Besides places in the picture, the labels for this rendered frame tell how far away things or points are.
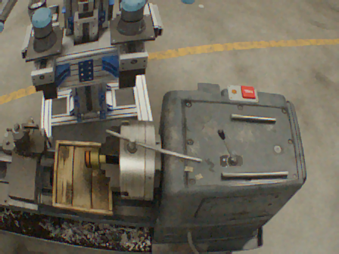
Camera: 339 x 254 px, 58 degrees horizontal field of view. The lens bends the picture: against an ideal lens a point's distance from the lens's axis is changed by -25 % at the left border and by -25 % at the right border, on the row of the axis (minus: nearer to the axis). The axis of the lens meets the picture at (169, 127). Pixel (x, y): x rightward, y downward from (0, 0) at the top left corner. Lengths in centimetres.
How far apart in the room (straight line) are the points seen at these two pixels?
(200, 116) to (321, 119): 217
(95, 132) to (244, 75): 144
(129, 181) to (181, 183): 20
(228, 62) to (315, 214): 169
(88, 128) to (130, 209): 111
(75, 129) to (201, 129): 140
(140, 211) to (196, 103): 53
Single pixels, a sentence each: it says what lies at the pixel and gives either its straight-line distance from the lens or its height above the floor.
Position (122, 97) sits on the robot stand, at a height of 21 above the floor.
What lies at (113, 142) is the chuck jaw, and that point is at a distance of 150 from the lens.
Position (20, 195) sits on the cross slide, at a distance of 167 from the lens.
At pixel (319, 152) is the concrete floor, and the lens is 324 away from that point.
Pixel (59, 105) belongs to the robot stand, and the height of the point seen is 21.
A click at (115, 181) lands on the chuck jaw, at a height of 111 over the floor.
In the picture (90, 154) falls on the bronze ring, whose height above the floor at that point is 111.
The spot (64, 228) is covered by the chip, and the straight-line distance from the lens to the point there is 201.
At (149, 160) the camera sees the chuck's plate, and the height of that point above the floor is 122.
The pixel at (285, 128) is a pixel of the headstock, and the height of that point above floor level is 126.
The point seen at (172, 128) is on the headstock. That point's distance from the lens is 144.
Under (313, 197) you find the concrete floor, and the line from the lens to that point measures 300.
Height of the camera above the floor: 244
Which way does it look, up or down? 56 degrees down
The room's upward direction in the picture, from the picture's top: 9 degrees clockwise
